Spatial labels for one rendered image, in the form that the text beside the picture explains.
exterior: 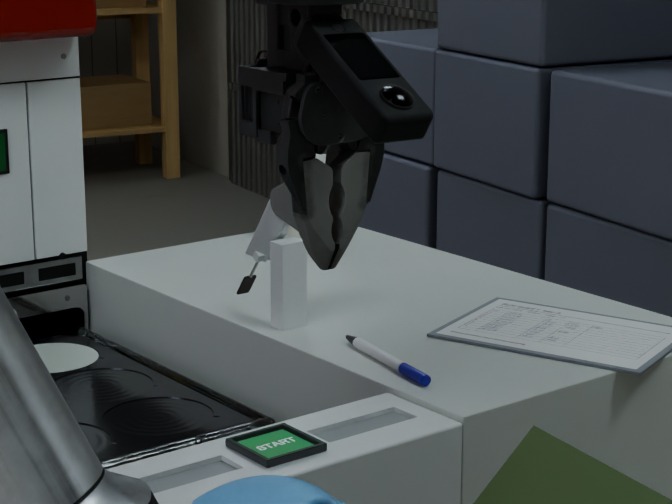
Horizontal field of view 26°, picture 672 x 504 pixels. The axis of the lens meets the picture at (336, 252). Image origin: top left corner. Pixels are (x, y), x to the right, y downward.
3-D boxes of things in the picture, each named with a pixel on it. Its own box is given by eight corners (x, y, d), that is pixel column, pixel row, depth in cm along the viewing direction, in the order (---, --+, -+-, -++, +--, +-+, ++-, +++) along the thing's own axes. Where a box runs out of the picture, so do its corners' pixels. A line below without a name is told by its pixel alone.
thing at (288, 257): (244, 318, 142) (242, 184, 139) (276, 311, 145) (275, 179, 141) (281, 333, 138) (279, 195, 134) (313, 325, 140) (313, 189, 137)
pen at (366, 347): (342, 332, 134) (421, 376, 123) (351, 330, 135) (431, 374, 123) (342, 342, 135) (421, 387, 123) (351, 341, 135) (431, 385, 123)
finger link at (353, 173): (322, 250, 116) (321, 136, 114) (369, 265, 111) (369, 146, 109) (290, 256, 114) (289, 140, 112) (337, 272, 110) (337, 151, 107)
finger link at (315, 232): (290, 256, 114) (289, 140, 112) (337, 272, 110) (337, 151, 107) (257, 263, 112) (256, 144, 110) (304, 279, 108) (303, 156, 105)
